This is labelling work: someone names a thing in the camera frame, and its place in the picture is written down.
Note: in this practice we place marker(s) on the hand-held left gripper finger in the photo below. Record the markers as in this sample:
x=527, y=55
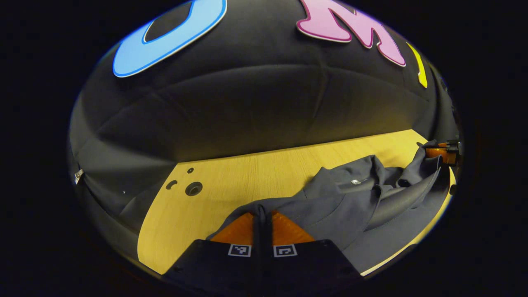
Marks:
x=258, y=251
x=267, y=251

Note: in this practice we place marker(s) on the small silver clip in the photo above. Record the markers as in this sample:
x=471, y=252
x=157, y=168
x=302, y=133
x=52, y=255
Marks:
x=78, y=176

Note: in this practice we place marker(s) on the grey collared shirt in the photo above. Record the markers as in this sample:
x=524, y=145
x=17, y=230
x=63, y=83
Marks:
x=330, y=206

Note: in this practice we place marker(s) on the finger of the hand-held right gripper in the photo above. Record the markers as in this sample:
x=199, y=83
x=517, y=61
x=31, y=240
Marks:
x=439, y=152

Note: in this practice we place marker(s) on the black backdrop cloth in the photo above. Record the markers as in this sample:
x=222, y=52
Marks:
x=247, y=103

